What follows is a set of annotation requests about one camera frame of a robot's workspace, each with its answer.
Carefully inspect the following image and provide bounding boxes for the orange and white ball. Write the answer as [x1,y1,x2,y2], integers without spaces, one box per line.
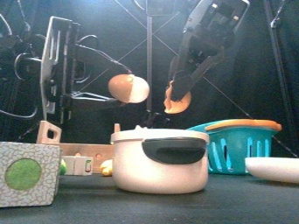
[107,73,151,104]

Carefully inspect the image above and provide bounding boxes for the small white toy carton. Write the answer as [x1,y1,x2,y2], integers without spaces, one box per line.
[62,155,95,177]

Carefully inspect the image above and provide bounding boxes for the teal basket with orange handle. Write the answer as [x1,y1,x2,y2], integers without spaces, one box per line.
[187,118,283,176]

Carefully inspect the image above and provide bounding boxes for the yellow toy lemon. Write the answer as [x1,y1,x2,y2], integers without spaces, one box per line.
[98,158,115,177]

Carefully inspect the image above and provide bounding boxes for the patterned box with green circle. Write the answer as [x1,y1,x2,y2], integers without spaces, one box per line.
[0,141,63,208]

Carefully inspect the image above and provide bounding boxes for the black slanted frame pole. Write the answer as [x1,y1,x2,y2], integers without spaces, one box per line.
[265,0,299,147]

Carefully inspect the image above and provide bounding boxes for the vertical metal frame pole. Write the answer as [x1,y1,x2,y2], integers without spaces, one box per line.
[144,0,155,113]

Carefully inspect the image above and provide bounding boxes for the white bowl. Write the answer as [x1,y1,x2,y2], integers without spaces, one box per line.
[244,157,299,185]

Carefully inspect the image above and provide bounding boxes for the eggshell half with orange inside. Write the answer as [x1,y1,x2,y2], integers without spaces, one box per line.
[163,80,192,115]

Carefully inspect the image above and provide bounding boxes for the white pot with black handle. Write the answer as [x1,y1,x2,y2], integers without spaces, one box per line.
[110,128,211,195]

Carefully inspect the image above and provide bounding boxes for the green toy fruit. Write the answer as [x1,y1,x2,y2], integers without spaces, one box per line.
[59,158,68,177]

